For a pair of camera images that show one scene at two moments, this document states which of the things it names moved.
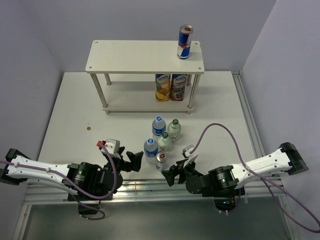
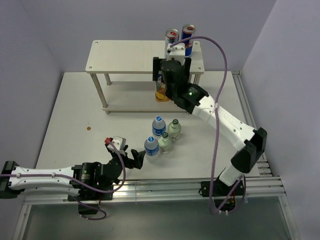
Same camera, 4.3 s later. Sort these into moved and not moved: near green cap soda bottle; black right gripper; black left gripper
Moved: black right gripper
Not moved: near green cap soda bottle; black left gripper
